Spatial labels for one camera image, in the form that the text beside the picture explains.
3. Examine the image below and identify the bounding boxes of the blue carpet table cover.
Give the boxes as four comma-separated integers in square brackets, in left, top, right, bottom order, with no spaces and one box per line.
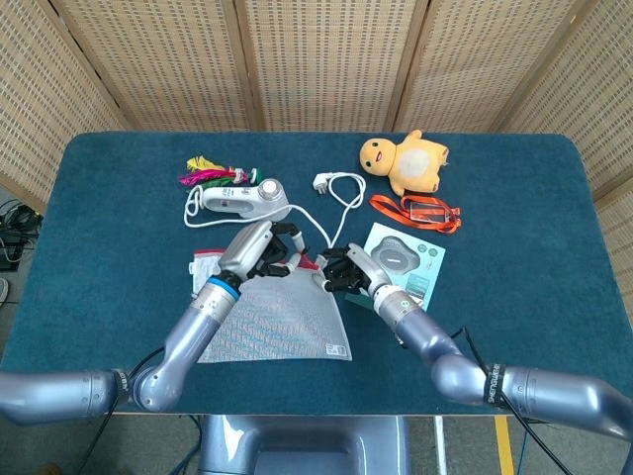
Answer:
[0,131,625,416]

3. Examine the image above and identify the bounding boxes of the orange lanyard strap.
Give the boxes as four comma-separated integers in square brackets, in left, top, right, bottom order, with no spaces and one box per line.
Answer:
[369,193,464,235]

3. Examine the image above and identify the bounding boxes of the yellow plush toy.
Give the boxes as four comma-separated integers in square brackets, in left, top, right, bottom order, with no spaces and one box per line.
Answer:
[359,129,450,195]

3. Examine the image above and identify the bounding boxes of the black velcro strap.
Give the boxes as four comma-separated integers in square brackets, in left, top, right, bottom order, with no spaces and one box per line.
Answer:
[111,368,131,415]
[482,363,504,408]

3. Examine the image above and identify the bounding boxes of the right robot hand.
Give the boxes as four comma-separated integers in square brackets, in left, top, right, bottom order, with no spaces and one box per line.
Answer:
[318,241,395,298]

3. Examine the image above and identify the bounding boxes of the white power cord with plug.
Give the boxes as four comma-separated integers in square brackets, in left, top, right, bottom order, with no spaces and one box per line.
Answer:
[184,171,367,248]

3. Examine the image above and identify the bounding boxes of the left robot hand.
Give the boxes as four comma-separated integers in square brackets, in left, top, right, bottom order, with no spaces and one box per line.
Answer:
[219,221,309,288]

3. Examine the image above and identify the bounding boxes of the clear badge holder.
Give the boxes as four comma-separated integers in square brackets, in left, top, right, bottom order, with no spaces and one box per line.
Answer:
[401,195,459,224]

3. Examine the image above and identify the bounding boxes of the black floor cables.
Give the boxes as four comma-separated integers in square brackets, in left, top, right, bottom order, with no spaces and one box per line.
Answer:
[0,197,45,272]

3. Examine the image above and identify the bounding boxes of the colourful feather shuttlecock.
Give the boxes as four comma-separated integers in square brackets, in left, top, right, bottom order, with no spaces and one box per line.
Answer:
[178,155,262,188]

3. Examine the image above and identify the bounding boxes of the wicker folding screen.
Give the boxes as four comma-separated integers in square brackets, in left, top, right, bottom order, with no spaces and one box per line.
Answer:
[0,0,633,323]

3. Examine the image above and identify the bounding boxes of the white handheld garment steamer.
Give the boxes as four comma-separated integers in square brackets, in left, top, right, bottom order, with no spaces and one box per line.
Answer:
[200,178,294,222]

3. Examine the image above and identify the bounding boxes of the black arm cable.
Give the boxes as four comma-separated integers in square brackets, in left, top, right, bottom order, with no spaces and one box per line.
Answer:
[459,326,570,475]
[73,345,167,475]

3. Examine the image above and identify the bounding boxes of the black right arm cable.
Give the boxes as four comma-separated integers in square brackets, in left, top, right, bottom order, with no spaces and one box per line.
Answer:
[459,326,570,475]

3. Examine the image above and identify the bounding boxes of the grey robot torso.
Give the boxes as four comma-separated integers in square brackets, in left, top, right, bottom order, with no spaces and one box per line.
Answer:
[197,414,411,475]

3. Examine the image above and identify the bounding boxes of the teal Philips speaker box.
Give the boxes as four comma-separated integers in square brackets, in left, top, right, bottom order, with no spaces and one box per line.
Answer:
[344,222,447,312]

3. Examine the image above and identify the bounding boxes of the clear mesh zipper pouch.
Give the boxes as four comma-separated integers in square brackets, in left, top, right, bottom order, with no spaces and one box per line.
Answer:
[189,248,353,365]

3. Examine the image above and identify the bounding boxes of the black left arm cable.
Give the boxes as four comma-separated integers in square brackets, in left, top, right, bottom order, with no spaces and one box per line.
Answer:
[73,345,167,475]

